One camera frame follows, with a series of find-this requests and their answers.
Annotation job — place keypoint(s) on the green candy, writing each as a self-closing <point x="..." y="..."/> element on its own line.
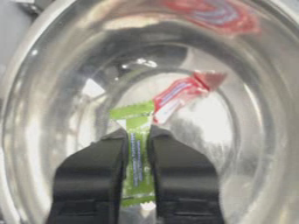
<point x="136" y="157"/>

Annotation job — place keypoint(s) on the steel bowl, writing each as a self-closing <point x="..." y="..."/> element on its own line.
<point x="58" y="87"/>

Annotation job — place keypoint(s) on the red candy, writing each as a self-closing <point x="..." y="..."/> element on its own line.
<point x="176" y="94"/>

